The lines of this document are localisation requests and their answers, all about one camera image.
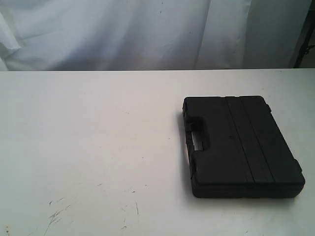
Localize white backdrop cloth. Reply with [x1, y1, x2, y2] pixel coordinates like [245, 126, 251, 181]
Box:
[0, 0, 311, 71]

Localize black plastic carrying case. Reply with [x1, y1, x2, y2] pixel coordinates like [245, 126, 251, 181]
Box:
[183, 95, 305, 199]

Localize black stand pole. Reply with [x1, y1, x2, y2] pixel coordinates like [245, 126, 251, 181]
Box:
[294, 11, 315, 68]

